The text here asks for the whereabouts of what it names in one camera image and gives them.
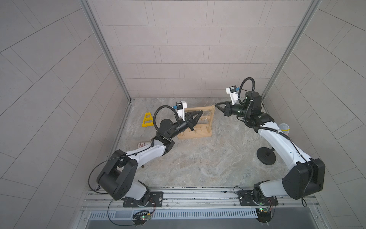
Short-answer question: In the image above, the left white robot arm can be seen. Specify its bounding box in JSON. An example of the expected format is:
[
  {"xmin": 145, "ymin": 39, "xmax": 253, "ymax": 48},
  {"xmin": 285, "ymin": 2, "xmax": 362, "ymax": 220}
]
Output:
[{"xmin": 96, "ymin": 102, "xmax": 203, "ymax": 206}]

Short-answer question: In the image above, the small card box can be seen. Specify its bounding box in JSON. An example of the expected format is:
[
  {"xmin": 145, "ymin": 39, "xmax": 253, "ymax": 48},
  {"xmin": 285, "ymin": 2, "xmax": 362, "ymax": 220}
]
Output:
[{"xmin": 137, "ymin": 141, "xmax": 152, "ymax": 150}]

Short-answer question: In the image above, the aluminium mounting rail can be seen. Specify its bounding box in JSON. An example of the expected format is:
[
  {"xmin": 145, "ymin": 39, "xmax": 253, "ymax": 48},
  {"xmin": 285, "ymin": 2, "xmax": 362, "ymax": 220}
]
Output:
[{"xmin": 82, "ymin": 187, "xmax": 318, "ymax": 211}]

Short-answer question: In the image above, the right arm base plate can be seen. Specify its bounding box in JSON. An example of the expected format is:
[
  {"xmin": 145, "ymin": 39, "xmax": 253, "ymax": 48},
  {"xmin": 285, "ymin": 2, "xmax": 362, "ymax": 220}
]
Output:
[{"xmin": 236, "ymin": 190, "xmax": 279, "ymax": 208}]

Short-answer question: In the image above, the wooden jewelry display stand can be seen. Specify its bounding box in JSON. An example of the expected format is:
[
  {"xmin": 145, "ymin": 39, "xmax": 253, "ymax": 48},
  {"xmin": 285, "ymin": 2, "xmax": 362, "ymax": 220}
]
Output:
[{"xmin": 177, "ymin": 106, "xmax": 215, "ymax": 140}]

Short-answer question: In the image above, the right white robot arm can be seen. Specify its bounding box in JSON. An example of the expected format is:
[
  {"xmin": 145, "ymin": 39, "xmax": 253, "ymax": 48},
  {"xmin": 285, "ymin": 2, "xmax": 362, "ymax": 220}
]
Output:
[{"xmin": 215, "ymin": 77, "xmax": 326, "ymax": 206}]

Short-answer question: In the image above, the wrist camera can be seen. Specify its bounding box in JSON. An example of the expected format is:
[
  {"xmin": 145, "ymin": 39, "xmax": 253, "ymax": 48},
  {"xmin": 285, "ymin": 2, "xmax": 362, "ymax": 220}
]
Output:
[
  {"xmin": 226, "ymin": 85, "xmax": 239, "ymax": 105},
  {"xmin": 173, "ymin": 101, "xmax": 187, "ymax": 121}
]

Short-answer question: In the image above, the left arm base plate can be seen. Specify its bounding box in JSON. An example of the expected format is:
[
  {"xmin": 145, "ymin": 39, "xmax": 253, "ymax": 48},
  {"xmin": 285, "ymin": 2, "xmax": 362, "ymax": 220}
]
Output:
[{"xmin": 123, "ymin": 191, "xmax": 164, "ymax": 208}]

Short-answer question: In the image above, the pink toy microphone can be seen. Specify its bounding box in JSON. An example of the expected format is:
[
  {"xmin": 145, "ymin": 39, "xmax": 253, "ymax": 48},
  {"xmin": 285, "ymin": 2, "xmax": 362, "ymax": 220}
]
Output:
[{"xmin": 278, "ymin": 123, "xmax": 290, "ymax": 135}]

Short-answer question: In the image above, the yellow triangular plastic piece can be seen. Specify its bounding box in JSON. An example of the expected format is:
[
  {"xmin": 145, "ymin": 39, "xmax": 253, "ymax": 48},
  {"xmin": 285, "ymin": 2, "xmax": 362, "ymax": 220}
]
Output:
[{"xmin": 142, "ymin": 112, "xmax": 153, "ymax": 128}]

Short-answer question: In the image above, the black microphone stand base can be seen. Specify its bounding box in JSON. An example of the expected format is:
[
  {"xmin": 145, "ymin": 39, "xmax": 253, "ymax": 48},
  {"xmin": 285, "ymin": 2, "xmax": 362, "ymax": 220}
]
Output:
[{"xmin": 256, "ymin": 147, "xmax": 276, "ymax": 166}]

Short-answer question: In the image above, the white ventilation grille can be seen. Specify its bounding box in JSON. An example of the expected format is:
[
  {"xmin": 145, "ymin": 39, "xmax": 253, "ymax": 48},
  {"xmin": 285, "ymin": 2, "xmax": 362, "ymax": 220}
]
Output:
[{"xmin": 89, "ymin": 209, "xmax": 258, "ymax": 220}]

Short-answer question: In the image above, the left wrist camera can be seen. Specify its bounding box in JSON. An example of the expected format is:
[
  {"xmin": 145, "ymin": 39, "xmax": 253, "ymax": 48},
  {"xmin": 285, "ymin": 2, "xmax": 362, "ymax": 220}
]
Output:
[{"xmin": 173, "ymin": 101, "xmax": 187, "ymax": 121}]

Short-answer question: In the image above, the green circuit board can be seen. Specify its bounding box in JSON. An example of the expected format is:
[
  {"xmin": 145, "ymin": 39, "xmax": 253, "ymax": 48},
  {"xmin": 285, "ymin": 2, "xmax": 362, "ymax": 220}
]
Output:
[
  {"xmin": 132, "ymin": 210, "xmax": 152, "ymax": 226},
  {"xmin": 255, "ymin": 208, "xmax": 272, "ymax": 224}
]

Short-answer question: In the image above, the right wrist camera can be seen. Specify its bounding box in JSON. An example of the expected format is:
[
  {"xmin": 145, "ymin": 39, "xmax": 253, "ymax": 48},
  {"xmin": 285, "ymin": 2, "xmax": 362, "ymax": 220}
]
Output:
[{"xmin": 226, "ymin": 85, "xmax": 239, "ymax": 105}]

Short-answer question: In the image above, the right green circuit board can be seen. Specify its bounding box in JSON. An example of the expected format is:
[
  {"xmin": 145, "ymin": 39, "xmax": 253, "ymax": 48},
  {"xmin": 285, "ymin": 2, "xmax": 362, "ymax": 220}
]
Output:
[{"xmin": 255, "ymin": 208, "xmax": 272, "ymax": 224}]

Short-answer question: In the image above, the left green circuit board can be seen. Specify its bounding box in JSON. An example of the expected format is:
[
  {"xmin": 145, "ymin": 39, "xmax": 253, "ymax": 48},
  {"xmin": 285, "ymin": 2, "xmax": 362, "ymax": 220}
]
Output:
[{"xmin": 132, "ymin": 210, "xmax": 152, "ymax": 226}]

